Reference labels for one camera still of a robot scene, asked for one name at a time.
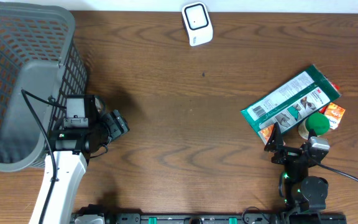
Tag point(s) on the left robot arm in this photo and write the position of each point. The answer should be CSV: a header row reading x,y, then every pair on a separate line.
x,y
74,143

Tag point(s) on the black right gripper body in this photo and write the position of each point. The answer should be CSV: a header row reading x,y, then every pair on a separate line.
x,y
287,154

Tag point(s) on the grey plastic shopping basket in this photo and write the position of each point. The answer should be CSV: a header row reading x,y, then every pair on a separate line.
x,y
40,67

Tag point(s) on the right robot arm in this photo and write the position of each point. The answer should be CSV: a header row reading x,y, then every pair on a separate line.
x,y
304,195

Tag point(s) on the white barcode scanner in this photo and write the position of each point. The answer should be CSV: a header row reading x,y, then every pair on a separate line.
x,y
197,23

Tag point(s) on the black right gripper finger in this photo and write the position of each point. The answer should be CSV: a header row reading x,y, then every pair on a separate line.
x,y
312,133
275,141

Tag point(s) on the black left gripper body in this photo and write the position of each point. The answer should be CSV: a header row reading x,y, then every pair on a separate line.
x,y
115,127

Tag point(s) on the orange small box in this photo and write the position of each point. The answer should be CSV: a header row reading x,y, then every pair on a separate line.
x,y
271,130
334,114

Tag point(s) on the black mounting rail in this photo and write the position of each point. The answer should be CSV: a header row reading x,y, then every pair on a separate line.
x,y
98,214

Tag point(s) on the green lid spice jar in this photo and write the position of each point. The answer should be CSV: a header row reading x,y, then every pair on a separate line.
x,y
317,122

